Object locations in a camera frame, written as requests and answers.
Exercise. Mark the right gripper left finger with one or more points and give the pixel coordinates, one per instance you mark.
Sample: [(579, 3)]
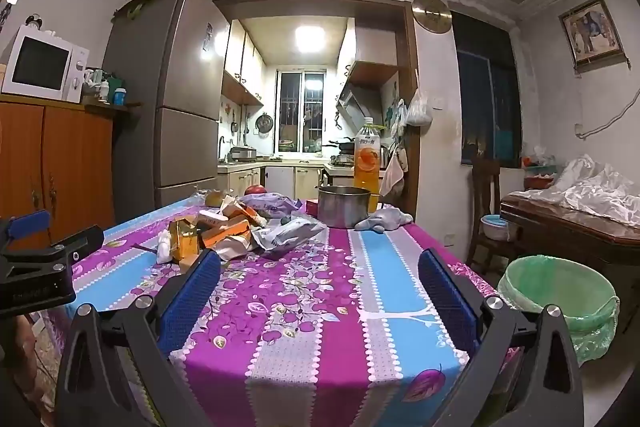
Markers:
[(115, 368)]

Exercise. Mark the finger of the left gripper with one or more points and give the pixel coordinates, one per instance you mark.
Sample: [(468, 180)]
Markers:
[(67, 252), (20, 227)]

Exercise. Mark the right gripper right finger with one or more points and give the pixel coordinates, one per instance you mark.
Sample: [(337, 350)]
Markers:
[(522, 370)]

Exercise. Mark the white cloth bundle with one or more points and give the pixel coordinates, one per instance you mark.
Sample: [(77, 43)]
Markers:
[(163, 250)]

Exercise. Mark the gold cigarette carton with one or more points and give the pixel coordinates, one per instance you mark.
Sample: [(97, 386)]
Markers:
[(184, 242)]

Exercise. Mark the orange white paper bag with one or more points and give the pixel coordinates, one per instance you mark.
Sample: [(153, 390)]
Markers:
[(237, 227)]

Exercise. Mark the orange paper box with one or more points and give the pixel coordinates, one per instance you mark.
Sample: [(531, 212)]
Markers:
[(232, 208)]

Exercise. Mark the silver foil bag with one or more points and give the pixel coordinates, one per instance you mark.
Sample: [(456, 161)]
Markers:
[(279, 236)]

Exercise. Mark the kitchen window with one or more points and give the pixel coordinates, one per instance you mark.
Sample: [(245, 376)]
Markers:
[(300, 103)]

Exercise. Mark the orange wooden cabinet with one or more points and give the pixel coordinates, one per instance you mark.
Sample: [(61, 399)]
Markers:
[(56, 157)]

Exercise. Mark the wooden chair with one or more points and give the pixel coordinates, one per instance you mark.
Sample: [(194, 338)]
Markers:
[(486, 199)]

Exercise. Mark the dark wooden dining table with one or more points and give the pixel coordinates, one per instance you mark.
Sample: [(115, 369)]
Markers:
[(556, 231)]

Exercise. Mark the blue basin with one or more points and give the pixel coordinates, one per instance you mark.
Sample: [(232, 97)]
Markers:
[(496, 228)]

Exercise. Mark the bread bun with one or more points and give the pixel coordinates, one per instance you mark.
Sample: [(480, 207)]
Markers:
[(214, 198)]

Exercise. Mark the white microwave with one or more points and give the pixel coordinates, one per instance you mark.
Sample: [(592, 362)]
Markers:
[(41, 65)]

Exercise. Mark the purple snack bag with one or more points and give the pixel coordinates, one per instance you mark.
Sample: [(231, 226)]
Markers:
[(272, 205)]

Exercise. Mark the red apple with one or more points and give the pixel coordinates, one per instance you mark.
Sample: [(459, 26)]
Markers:
[(255, 189)]

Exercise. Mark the purple floral tablecloth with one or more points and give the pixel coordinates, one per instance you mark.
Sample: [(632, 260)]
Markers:
[(337, 332)]

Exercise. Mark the white plastic sheet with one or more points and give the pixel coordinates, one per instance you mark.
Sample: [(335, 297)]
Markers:
[(591, 187)]

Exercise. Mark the red small box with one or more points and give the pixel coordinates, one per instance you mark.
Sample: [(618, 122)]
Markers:
[(311, 207)]

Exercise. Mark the grey glove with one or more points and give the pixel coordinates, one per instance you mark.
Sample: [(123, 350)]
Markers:
[(384, 219)]

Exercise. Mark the steel pot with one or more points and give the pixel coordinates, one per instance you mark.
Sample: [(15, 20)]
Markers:
[(342, 207)]

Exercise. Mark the grey refrigerator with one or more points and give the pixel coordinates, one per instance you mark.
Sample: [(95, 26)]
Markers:
[(169, 56)]

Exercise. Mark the pink hanging towel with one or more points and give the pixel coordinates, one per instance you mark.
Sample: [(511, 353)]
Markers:
[(393, 182)]

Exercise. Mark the dark window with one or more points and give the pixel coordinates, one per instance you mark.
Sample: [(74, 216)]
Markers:
[(490, 96)]

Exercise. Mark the orange juice bottle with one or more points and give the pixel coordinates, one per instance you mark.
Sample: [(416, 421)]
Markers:
[(367, 161)]

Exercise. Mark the hanging white plastic bag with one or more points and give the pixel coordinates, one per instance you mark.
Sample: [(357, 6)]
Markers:
[(419, 112)]

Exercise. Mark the framed elephant picture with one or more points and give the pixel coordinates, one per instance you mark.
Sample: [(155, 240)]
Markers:
[(591, 33)]

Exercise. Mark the round gold wall clock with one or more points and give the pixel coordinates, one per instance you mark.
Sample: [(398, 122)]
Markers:
[(432, 15)]

